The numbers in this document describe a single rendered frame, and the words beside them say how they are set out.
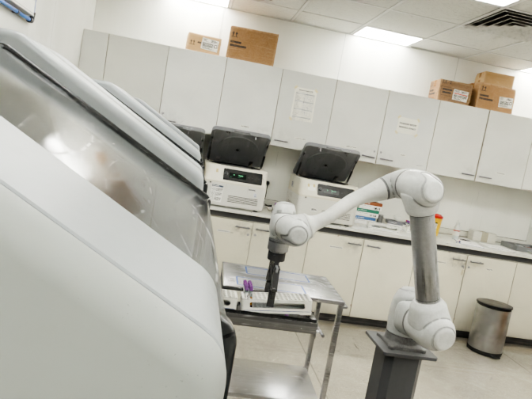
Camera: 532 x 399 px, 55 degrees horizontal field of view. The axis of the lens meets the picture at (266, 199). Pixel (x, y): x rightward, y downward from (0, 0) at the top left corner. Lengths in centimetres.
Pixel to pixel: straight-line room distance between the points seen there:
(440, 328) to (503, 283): 321
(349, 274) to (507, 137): 208
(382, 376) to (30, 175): 236
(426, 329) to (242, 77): 309
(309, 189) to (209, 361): 436
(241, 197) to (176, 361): 426
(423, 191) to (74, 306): 192
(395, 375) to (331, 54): 347
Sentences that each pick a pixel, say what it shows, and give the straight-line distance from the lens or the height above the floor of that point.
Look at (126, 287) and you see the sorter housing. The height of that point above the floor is 146.
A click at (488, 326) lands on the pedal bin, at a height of 27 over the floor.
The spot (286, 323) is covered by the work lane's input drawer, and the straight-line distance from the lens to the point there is 219.
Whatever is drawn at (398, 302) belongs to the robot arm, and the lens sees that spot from 244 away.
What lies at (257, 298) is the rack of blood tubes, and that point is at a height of 87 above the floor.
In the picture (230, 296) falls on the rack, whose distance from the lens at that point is 216.
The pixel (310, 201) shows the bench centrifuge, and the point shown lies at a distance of 452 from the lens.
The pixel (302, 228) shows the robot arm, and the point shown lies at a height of 122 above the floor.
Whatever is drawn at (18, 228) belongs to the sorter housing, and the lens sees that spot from 18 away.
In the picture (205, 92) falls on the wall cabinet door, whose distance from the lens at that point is 467.
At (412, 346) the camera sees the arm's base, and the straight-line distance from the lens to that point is 250.
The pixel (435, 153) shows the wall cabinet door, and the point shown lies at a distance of 518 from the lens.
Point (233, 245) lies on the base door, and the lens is 448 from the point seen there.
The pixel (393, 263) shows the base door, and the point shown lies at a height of 63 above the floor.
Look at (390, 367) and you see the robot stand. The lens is 249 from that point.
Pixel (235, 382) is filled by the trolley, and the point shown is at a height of 28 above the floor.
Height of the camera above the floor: 151
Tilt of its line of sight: 6 degrees down
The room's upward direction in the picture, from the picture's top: 10 degrees clockwise
